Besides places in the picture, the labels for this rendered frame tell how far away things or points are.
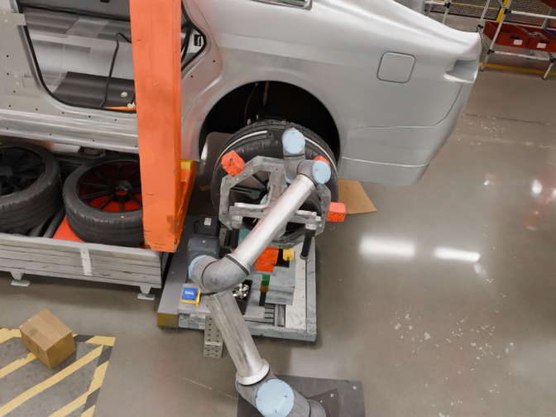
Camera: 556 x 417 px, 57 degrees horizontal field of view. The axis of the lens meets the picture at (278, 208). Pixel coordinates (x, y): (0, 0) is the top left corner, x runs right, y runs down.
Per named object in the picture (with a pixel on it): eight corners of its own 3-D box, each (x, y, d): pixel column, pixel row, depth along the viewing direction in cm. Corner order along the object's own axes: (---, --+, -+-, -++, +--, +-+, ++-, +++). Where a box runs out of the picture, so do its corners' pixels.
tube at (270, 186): (274, 189, 247) (277, 171, 240) (272, 215, 233) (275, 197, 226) (238, 184, 246) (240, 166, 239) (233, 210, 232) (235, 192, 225)
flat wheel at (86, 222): (170, 178, 355) (170, 150, 340) (182, 246, 309) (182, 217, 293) (69, 184, 338) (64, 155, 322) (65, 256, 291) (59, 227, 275)
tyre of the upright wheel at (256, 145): (361, 175, 279) (279, 94, 249) (365, 203, 261) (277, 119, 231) (273, 233, 310) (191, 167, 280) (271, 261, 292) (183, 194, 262)
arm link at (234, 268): (212, 287, 180) (323, 154, 201) (196, 278, 190) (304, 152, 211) (231, 306, 185) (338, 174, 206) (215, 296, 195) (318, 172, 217)
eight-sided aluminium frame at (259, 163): (317, 245, 279) (337, 165, 244) (318, 253, 274) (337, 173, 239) (218, 233, 276) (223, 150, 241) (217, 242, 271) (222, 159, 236)
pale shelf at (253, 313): (265, 295, 268) (266, 291, 266) (263, 322, 255) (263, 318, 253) (183, 286, 266) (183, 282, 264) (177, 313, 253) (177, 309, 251)
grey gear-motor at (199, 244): (223, 241, 342) (227, 201, 320) (215, 289, 311) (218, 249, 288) (197, 237, 342) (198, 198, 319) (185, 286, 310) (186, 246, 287)
